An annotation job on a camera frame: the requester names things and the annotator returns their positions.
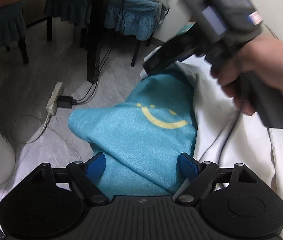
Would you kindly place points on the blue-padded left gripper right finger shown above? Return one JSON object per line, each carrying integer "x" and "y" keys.
{"x": 200, "y": 177}

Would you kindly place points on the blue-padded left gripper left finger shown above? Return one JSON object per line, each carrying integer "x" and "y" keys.
{"x": 85, "y": 176}

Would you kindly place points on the white t-shirt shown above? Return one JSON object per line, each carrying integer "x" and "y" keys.
{"x": 226, "y": 137}

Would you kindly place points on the right hand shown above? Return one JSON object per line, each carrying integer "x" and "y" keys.
{"x": 263, "y": 56}

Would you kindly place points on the teal smiley bed sheet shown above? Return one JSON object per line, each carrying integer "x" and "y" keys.
{"x": 143, "y": 136}

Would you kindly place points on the black power adapter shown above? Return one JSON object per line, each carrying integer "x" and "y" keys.
{"x": 66, "y": 102}

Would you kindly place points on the white power strip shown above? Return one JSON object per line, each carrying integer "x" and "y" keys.
{"x": 51, "y": 106}

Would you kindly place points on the blue covered chair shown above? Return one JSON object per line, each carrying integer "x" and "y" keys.
{"x": 138, "y": 18}
{"x": 76, "y": 12}

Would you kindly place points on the dark wooden table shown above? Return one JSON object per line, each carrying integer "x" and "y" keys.
{"x": 95, "y": 35}

